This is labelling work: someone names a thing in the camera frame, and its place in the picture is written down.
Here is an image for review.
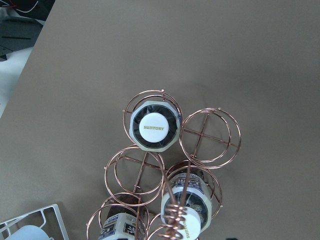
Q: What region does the tea bottle white cap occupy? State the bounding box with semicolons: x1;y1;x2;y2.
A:
129;100;182;152

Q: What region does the copper wire bottle basket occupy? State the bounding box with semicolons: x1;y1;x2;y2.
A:
86;90;242;240

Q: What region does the white cup rack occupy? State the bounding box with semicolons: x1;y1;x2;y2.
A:
0;203;70;240

